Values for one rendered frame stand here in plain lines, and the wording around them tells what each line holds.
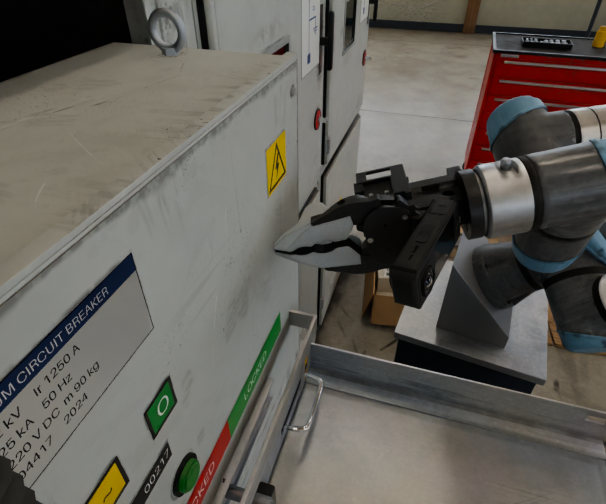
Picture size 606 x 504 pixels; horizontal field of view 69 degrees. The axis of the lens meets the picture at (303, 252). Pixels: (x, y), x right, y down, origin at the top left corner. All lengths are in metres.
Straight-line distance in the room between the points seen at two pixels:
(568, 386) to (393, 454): 1.45
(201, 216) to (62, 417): 0.15
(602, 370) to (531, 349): 1.18
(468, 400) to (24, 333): 0.70
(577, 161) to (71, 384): 0.43
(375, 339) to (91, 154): 1.81
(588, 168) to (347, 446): 0.51
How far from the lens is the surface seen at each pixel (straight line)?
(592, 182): 0.47
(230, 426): 0.49
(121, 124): 0.34
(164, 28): 0.63
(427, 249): 0.39
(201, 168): 0.31
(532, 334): 1.14
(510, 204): 0.45
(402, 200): 0.43
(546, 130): 0.63
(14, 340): 0.21
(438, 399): 0.82
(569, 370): 2.19
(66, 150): 0.31
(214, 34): 0.70
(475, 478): 0.77
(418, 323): 1.07
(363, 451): 0.75
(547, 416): 0.84
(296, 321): 0.63
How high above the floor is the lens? 1.51
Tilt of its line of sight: 38 degrees down
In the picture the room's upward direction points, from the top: straight up
